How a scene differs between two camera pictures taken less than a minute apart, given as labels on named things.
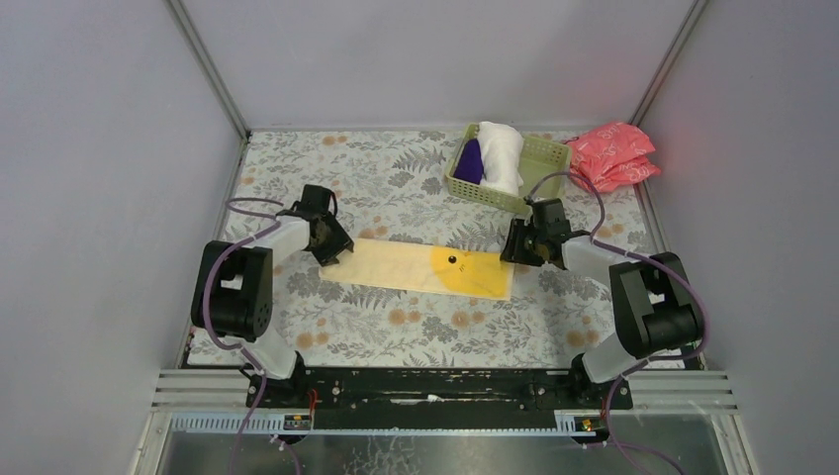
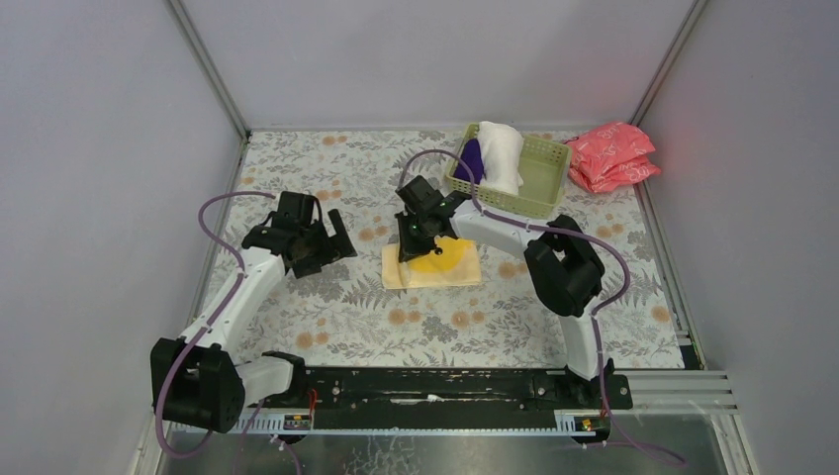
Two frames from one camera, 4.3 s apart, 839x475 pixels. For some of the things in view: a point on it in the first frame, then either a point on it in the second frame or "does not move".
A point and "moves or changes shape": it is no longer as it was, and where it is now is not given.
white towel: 502,147 does not move
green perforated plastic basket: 544,168 does not move
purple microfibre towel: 470,165 does not move
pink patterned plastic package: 612,156 does not move
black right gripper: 526,242 -> 416,235
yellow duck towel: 423,266 moves or changes shape
